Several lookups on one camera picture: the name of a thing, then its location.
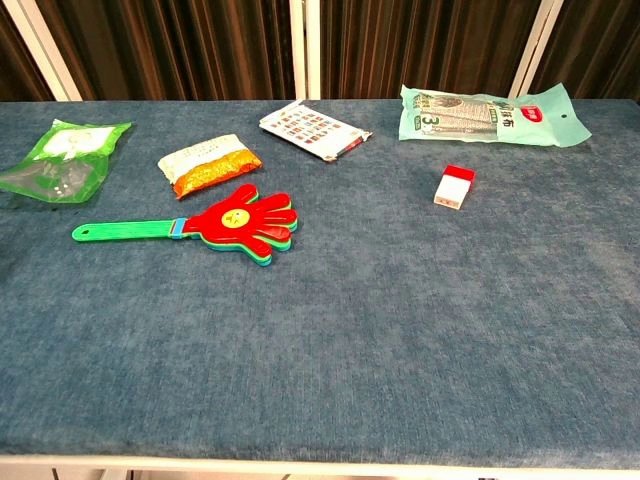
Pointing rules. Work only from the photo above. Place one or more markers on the blue table cloth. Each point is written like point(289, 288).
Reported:
point(350, 310)

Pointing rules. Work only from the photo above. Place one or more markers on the red green hand clapper toy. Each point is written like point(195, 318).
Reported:
point(240, 220)

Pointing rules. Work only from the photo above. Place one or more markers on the teal dishcloth package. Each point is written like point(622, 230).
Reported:
point(480, 120)

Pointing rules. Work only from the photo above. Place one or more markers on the green clear plastic bag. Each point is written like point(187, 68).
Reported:
point(65, 165)

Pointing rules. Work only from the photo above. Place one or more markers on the small red white box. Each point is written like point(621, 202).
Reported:
point(452, 187)

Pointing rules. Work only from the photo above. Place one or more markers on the white frame post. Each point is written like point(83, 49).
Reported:
point(537, 45)
point(305, 50)
point(47, 50)

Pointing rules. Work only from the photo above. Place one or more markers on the white table frame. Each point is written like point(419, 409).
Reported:
point(320, 467)

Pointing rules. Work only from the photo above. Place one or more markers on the orange white snack packet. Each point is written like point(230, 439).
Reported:
point(215, 165)

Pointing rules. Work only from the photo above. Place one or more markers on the white packet with coloured squares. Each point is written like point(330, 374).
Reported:
point(312, 130)

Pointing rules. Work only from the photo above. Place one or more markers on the dark brown pleated curtain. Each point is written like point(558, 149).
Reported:
point(600, 50)
point(425, 45)
point(175, 50)
point(17, 65)

